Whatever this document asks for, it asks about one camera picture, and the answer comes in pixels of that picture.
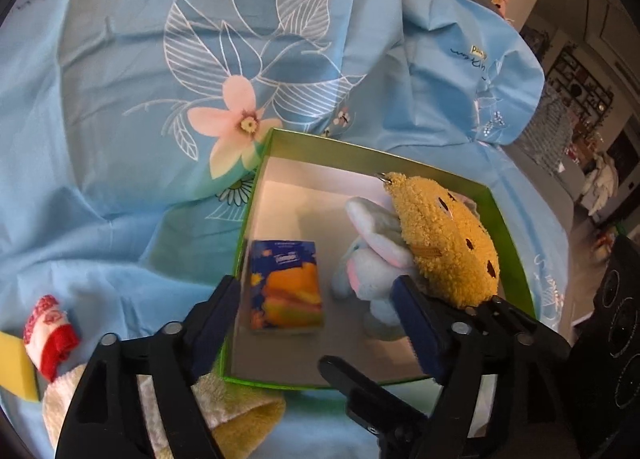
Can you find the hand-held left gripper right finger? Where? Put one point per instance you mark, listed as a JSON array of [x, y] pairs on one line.
[[415, 329]]

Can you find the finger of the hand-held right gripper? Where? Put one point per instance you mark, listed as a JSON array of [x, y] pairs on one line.
[[360, 389]]

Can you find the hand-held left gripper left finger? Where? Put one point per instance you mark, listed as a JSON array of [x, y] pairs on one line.
[[215, 329]]

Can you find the light blue plush toy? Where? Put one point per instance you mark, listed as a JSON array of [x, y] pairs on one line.
[[370, 264]]

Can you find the blue and orange tissue pack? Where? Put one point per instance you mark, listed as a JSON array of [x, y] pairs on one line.
[[285, 289]]

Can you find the yellow cookie plush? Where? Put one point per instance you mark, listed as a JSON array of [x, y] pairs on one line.
[[445, 249]]

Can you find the cream towel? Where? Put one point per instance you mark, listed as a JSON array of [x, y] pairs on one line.
[[240, 419]]

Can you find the green cardboard box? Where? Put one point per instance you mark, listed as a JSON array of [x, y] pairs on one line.
[[300, 199]]

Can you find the yellow sponge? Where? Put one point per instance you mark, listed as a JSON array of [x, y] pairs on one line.
[[17, 364]]

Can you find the white cloth heap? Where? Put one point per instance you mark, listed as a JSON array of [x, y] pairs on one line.
[[600, 184]]

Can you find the red and white sock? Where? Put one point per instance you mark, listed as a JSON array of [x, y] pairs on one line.
[[50, 334]]

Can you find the light blue floral bedsheet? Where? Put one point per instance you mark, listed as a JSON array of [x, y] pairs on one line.
[[125, 164]]

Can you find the grey textured cushion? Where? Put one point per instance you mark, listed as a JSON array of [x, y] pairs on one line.
[[547, 134]]

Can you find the dark wall shelf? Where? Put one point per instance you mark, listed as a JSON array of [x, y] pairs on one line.
[[580, 84]]

